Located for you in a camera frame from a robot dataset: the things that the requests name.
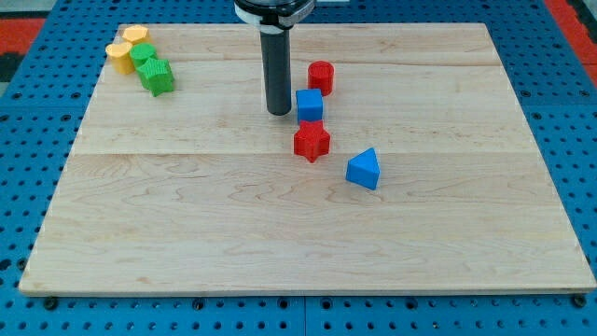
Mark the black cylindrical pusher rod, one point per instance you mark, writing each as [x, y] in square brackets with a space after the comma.
[275, 49]

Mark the blue triangle block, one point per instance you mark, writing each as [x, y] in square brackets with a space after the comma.
[364, 169]

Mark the light wooden board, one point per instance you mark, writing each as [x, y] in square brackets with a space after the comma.
[197, 192]

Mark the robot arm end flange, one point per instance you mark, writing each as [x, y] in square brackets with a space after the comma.
[282, 14]

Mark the yellow heart block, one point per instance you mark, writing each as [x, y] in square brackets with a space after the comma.
[120, 58]

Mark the green cylinder block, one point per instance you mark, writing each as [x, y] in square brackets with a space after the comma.
[141, 52]

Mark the yellow hexagon block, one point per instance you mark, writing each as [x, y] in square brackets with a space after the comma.
[136, 34]

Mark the red star block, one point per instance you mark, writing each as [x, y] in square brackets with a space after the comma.
[311, 140]

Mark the red cylinder block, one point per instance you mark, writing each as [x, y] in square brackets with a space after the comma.
[321, 76]

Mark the blue cube block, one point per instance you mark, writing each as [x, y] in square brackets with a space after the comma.
[310, 105]

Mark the green star block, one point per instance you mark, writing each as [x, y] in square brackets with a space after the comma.
[156, 76]

